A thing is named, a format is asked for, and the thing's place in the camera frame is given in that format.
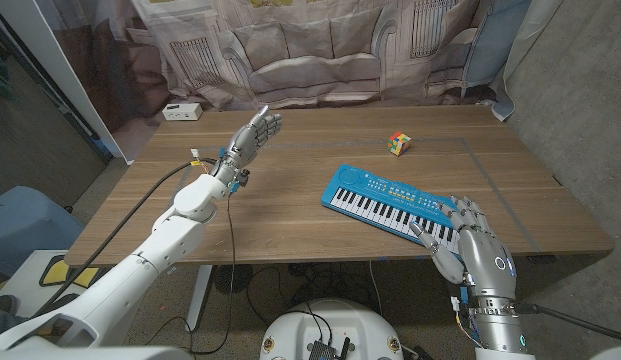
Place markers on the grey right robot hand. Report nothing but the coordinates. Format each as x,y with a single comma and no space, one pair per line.
485,265

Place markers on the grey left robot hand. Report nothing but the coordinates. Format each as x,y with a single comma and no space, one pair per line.
245,145

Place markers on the blue toy piano keyboard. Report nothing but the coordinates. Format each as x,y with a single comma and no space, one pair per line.
370,195

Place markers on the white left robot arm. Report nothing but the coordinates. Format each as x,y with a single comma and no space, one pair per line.
165,245

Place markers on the colourful puzzle cube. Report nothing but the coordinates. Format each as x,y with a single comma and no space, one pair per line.
399,143

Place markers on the white power strip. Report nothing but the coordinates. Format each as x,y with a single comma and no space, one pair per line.
182,111

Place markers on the printed living room backdrop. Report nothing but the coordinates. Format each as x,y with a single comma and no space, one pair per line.
315,50

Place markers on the round black fan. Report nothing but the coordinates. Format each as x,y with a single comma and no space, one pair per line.
232,278

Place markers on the white table leg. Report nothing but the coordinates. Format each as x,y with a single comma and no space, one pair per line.
199,295

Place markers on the black module on torso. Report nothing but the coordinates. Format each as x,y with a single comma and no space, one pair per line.
322,350

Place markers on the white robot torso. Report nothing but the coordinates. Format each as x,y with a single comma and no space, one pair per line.
300,330

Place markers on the blue-grey seat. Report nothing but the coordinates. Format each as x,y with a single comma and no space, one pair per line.
25,225

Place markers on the white and yellow floor mat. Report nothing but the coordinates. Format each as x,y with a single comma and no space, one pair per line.
25,275

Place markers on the person leg in jeans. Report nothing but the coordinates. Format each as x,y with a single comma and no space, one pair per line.
2,325

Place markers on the white door frame panel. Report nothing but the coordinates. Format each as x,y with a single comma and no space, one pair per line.
50,60

